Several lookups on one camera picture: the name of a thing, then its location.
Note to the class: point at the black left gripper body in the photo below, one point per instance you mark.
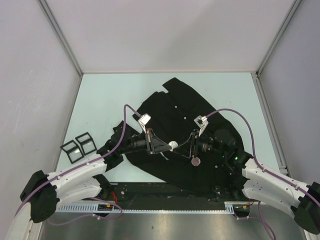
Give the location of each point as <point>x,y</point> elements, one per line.
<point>141,142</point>

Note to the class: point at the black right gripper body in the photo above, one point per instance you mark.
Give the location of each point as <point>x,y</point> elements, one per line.
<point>202,145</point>

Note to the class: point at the black button-up shirt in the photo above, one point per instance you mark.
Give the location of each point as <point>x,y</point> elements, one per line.
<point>172,119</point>

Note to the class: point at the pink red round brooch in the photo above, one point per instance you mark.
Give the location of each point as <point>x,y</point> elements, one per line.
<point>195,161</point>

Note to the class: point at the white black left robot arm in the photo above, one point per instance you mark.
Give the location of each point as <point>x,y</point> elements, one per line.
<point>47,192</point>

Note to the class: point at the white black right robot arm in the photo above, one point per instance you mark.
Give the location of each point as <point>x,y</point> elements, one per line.
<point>255,181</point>

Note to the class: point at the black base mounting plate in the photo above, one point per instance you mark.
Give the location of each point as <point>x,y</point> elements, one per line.
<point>127,190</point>

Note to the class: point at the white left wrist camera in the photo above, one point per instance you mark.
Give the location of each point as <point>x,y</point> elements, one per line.
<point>143,120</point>

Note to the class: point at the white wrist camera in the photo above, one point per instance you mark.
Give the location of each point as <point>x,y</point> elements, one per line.
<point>202,123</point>
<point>143,120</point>

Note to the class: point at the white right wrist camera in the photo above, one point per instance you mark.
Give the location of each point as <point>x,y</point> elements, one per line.
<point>202,123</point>

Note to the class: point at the black square frame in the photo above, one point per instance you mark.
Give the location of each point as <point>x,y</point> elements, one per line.
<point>86,143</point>
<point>73,151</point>

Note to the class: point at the white slotted cable duct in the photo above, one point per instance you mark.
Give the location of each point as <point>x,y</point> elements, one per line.
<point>191,207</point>

